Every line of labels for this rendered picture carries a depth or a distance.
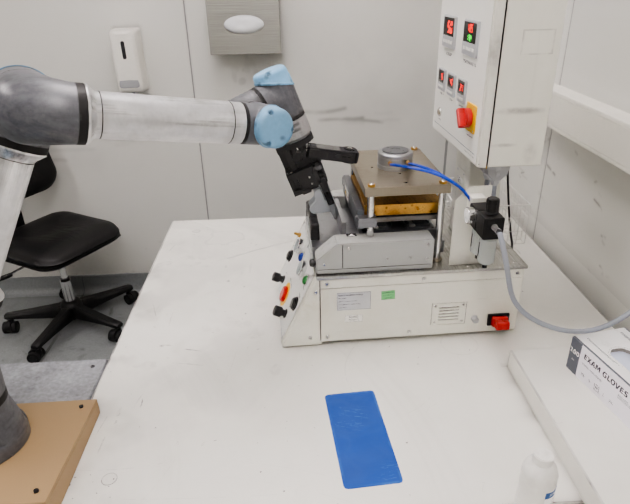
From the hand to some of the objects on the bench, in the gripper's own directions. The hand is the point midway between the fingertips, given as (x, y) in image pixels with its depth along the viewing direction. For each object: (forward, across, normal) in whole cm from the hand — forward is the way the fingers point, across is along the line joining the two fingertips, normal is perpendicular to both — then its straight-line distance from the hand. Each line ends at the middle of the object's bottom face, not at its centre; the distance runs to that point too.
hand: (336, 212), depth 130 cm
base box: (+28, +2, +3) cm, 28 cm away
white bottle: (+31, +65, +12) cm, 73 cm away
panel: (+18, 0, -23) cm, 29 cm away
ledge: (+40, +71, +35) cm, 89 cm away
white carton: (+36, +45, +39) cm, 70 cm away
